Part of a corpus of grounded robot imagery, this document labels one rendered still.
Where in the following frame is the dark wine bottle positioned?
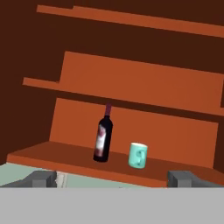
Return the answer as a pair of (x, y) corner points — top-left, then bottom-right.
(92, 102), (114, 164)

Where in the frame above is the teal mug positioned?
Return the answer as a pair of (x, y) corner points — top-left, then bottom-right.
(128, 142), (149, 170)

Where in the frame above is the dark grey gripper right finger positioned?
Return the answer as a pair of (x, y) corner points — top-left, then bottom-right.
(166, 170), (224, 188)

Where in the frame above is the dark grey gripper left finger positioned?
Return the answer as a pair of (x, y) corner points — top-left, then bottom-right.
(0, 170), (58, 188)

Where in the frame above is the brown wooden open cabinet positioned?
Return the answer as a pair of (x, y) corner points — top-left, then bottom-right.
(0, 0), (224, 189)

